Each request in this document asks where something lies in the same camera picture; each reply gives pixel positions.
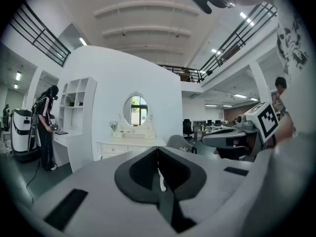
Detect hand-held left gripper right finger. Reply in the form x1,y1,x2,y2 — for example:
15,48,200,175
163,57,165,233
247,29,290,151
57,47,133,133
158,146,207,199

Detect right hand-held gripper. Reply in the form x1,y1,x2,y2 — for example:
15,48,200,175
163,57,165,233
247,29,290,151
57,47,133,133
201,101,280,160

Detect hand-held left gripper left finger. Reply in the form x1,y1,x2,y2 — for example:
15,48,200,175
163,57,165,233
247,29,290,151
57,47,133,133
115,146,159,204

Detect person's right forearm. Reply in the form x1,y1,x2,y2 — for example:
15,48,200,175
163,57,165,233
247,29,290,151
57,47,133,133
273,114,296,149

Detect row of office desks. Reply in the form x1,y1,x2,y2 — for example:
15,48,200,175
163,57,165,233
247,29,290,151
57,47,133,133
192,118,238,141

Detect grey upholstered chair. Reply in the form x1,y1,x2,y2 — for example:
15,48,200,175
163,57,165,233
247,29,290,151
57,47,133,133
166,134,198,155

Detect black office chair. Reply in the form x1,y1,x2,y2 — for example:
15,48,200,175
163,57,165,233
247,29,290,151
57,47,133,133
182,118,195,142

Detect white black-printed shirt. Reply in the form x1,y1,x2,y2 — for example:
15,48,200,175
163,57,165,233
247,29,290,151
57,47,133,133
243,0,316,237

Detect white shelf desk unit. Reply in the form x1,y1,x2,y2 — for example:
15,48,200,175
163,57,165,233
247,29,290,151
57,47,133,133
52,77,98,173

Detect black balcony railing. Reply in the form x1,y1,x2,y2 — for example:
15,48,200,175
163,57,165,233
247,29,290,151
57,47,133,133
158,2,277,84
9,0,72,68

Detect white service robot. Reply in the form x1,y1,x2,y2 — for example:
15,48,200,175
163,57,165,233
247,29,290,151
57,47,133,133
10,108,41,162

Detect oval mirror white frame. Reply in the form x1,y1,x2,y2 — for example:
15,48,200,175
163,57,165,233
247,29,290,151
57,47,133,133
112,90,157,140

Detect black floor cable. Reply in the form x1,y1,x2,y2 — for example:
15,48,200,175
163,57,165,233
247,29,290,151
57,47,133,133
25,159,42,205

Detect black head-worn camera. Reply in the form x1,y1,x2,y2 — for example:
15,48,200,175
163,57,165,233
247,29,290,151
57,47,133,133
189,0,213,15

